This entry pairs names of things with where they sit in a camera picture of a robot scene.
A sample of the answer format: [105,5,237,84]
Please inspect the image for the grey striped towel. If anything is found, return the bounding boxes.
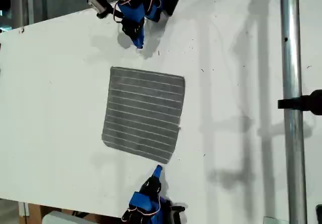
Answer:
[101,66,187,165]

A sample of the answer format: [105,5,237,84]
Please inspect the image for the white box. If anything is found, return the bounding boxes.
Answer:
[41,210,100,224]

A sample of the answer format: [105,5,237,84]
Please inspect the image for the short black camera stalk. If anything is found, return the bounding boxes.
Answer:
[96,4,116,20]

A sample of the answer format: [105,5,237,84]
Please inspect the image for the silver black camera box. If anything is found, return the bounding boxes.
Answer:
[87,0,107,13]

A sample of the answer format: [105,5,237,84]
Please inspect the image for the wooden table frame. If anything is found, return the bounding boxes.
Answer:
[25,203,121,224]

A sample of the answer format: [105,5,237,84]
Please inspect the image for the steel post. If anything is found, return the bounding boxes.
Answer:
[279,0,308,224]

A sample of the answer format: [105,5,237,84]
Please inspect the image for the black post clamp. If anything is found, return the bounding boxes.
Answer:
[277,89,322,116]

